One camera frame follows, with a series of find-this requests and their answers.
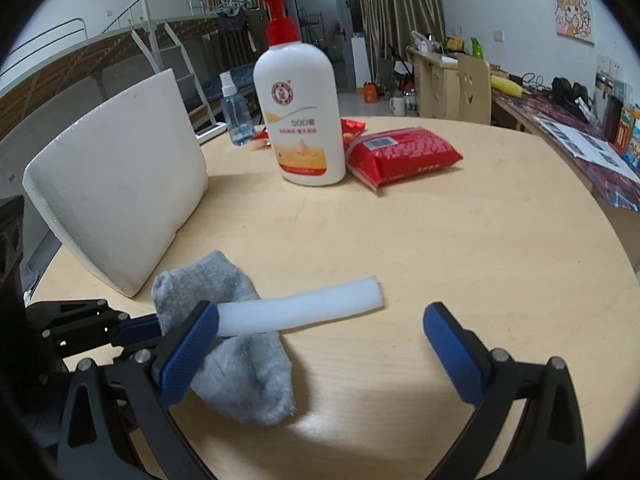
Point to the red snack packet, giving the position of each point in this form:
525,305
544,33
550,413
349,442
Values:
261,141
351,131

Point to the light wooden chair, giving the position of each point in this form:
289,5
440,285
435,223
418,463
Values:
475,90

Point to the white lotion bottle red pump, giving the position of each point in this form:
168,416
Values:
300,110

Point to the white foam tube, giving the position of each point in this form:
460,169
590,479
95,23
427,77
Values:
300,305

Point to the yellow corn toy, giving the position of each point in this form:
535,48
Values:
506,85

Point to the white foam box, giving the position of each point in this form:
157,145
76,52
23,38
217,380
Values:
120,185

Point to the black headphones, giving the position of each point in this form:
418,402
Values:
570,92

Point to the red wet wipes pack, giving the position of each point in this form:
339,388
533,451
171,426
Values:
400,155

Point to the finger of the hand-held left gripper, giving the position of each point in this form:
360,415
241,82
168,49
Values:
140,329

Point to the grey sock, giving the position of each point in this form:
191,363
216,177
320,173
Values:
245,375

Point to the glass balcony door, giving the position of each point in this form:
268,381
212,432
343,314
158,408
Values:
315,20

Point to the printed tablecloth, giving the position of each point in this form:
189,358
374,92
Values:
550,140

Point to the hanging blue clothes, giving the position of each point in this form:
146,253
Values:
231,20

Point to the hanging dark garment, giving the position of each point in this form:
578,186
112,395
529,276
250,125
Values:
255,27

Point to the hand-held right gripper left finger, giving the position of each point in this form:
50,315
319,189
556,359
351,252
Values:
190,350

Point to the blue plaid bedsheet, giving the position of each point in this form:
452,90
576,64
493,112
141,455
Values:
240,77

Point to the printed paper sheet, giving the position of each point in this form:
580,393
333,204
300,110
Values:
580,142

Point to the green bottle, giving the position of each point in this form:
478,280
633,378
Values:
477,49

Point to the clear blue spray bottle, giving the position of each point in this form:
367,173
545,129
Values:
236,115

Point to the cartoon wall poster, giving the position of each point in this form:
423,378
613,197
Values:
574,12

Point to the light wooden desk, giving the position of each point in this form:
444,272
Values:
435,85

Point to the orange bag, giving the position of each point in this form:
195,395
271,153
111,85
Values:
370,93

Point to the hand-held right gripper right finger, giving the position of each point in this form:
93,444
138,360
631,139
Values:
450,350

